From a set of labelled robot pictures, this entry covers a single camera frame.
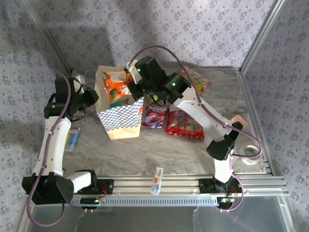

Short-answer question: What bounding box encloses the orange white-label snack packet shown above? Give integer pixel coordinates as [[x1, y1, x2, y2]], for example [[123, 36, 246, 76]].
[[101, 70, 133, 103]]

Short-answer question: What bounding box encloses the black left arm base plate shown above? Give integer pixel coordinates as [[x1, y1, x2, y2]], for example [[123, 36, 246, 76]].
[[72, 179, 114, 194]]

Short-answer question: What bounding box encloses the clear tape roll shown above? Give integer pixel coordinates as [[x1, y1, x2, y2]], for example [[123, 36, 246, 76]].
[[241, 144, 262, 165]]

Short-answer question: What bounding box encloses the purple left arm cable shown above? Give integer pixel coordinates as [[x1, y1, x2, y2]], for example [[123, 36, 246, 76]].
[[26, 72, 85, 227]]

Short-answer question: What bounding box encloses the purple snack packet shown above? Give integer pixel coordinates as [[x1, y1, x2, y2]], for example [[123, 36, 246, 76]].
[[142, 105, 169, 129]]

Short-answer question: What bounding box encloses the grey metal panel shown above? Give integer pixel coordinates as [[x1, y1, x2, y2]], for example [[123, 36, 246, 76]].
[[28, 196, 294, 232]]

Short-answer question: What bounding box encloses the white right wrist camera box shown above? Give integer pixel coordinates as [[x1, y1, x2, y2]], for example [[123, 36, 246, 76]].
[[125, 61, 142, 85]]

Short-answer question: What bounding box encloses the small clear plastic box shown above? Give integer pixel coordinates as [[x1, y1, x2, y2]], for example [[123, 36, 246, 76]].
[[150, 166, 164, 195]]

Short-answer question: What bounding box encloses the brown blue checked paper bag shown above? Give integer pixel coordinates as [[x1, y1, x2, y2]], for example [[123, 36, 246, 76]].
[[84, 65, 145, 140]]

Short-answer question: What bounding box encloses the large red clear snack bag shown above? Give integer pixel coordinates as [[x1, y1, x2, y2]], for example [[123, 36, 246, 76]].
[[165, 110, 205, 141]]

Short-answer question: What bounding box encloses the aluminium table side rail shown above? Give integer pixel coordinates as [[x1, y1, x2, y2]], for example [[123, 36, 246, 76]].
[[235, 67, 276, 176]]

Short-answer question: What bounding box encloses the black controller board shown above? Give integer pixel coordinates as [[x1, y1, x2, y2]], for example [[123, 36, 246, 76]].
[[80, 197, 107, 210], [216, 197, 235, 210]]

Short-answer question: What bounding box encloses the grey slotted cable duct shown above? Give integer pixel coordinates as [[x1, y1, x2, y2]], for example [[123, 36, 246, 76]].
[[72, 195, 219, 207]]

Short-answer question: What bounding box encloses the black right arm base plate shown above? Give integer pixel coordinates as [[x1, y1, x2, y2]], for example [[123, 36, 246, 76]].
[[199, 178, 243, 194]]

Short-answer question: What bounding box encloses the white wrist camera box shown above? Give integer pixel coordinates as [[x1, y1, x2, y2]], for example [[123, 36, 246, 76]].
[[72, 75, 85, 94], [125, 61, 142, 85]]

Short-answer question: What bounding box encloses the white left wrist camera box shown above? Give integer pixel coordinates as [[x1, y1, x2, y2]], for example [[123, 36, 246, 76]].
[[72, 75, 85, 94]]

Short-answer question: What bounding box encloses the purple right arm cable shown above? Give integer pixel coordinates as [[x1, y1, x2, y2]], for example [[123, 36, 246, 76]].
[[130, 45, 263, 213]]

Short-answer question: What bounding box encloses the black left controller board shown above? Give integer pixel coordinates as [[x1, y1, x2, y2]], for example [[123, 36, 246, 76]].
[[80, 197, 107, 210]]

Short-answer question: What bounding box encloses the black right controller board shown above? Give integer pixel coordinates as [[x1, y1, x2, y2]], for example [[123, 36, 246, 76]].
[[216, 197, 235, 210]]

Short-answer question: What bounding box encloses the rainbow crayon pack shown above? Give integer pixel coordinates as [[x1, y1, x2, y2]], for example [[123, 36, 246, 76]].
[[65, 128, 81, 152]]

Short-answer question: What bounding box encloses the red fruit candy bag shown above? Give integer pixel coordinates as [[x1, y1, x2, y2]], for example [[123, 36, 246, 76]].
[[178, 67, 210, 95]]

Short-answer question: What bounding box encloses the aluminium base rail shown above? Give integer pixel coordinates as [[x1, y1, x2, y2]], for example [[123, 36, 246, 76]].
[[26, 175, 290, 197]]

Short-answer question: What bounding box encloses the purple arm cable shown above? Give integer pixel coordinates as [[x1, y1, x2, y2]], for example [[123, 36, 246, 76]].
[[26, 72, 85, 227], [130, 45, 263, 213]]

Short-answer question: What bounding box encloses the aluminium frame post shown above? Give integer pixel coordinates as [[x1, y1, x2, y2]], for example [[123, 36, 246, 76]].
[[24, 0, 73, 73], [239, 0, 287, 72]]

